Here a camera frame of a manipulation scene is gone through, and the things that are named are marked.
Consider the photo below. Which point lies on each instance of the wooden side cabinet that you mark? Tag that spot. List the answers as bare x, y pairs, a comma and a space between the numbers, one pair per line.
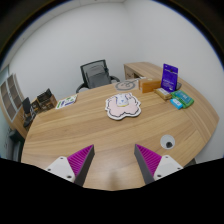
140, 69

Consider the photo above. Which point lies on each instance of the black visitor chair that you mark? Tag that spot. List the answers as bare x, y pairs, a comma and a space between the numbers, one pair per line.
27, 111

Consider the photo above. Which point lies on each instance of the wooden shelf unit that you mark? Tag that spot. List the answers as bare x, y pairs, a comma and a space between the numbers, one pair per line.
11, 96

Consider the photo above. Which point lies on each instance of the white green printed sheet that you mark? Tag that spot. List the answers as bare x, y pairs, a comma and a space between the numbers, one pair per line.
66, 101

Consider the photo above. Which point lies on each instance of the white and blue computer mouse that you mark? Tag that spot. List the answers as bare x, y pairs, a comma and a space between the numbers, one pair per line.
121, 99

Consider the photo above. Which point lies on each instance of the black armchair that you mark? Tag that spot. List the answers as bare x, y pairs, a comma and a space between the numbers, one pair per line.
13, 146

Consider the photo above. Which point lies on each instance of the pink cloud-shaped mouse pad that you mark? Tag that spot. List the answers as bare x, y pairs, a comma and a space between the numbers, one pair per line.
122, 113

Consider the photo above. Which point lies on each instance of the small blue box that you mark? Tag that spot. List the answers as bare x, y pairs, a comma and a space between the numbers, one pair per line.
176, 103

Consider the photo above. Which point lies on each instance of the orange box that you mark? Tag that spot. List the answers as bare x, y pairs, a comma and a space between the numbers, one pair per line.
150, 85

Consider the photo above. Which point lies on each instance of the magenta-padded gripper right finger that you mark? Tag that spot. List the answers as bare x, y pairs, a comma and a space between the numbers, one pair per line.
166, 165

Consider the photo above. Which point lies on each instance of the black mesh office chair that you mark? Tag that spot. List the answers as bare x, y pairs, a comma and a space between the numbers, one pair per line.
96, 76

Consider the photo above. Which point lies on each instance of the small yellow box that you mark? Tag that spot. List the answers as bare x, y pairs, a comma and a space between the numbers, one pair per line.
163, 93

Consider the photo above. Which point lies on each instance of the small brown box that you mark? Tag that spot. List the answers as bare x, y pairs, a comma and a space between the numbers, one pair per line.
34, 106

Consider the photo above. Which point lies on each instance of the black phone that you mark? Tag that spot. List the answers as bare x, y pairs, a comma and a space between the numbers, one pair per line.
178, 86

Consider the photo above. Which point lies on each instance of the purple standing sign card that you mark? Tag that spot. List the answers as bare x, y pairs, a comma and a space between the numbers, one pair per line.
169, 77

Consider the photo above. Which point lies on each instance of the grey round patterned mat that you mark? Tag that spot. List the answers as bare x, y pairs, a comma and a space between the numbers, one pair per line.
125, 85

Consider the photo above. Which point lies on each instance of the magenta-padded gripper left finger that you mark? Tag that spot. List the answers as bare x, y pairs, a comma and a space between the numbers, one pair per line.
60, 166

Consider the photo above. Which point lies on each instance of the green packet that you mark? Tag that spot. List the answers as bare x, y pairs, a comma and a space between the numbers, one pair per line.
182, 98

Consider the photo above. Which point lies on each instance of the large dark printed box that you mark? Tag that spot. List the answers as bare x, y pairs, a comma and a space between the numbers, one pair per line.
46, 99

